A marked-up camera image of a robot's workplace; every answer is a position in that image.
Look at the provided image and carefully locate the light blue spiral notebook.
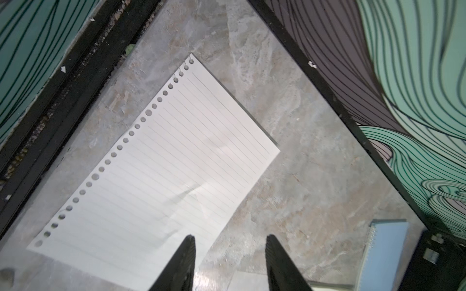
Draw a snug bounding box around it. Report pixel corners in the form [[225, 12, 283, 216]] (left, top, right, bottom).
[[354, 219, 409, 291]]

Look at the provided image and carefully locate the torn lined paper page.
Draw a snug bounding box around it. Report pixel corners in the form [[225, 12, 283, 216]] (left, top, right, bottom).
[[28, 55, 279, 291]]

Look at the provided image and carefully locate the black hard case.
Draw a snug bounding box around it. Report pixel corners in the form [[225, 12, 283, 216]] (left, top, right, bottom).
[[398, 230, 466, 291]]

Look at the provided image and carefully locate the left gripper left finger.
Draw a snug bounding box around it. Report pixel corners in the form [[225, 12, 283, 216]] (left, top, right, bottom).
[[149, 235, 196, 291]]

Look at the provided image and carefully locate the cream lined spiral notebook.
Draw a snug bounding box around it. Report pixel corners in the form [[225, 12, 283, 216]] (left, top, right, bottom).
[[227, 272, 354, 291]]

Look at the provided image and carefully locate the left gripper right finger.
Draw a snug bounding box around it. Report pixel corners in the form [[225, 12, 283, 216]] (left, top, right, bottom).
[[265, 234, 306, 283]]

